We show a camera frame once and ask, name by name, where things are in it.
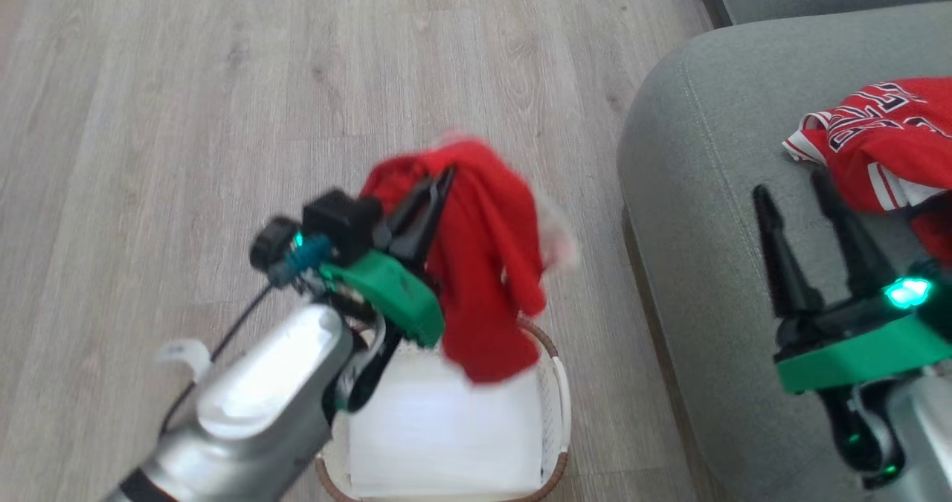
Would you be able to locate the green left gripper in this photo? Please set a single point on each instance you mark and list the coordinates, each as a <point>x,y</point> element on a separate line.
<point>394,290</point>

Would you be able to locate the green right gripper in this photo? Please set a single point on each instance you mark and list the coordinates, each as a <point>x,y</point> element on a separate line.
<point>863,349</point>

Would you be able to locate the plain red garment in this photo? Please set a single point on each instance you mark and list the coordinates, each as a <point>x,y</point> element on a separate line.
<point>483,264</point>

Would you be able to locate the red jersey with lettering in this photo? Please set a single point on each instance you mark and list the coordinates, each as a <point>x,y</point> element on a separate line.
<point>870,145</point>

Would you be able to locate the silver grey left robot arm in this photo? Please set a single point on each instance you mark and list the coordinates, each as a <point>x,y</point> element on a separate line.
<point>260,398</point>

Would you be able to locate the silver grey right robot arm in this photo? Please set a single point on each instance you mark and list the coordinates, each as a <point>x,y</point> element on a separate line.
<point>918,428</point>

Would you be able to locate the grey sofa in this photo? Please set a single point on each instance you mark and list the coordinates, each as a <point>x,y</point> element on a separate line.
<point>706,227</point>

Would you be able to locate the white laundry basket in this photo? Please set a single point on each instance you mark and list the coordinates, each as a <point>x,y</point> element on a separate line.
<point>554,413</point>

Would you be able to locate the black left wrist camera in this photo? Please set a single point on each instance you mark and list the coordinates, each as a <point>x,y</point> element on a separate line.
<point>342,223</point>

